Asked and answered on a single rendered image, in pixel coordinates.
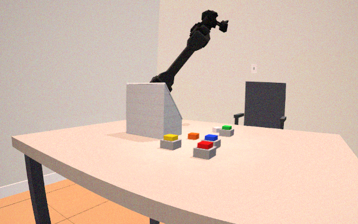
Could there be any red button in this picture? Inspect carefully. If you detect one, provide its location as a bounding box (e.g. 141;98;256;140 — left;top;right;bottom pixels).
193;141;216;160

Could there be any orange block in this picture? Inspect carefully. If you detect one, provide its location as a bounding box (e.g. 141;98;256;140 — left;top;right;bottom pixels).
188;133;200;140

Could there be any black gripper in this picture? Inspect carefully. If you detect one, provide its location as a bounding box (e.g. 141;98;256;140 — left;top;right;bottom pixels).
202;12;229;32

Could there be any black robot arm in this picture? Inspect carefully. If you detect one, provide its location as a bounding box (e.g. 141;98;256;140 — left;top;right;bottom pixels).
150;10;217;92

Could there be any blue button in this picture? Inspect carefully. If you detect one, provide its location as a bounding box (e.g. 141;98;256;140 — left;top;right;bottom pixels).
201;134;221;148

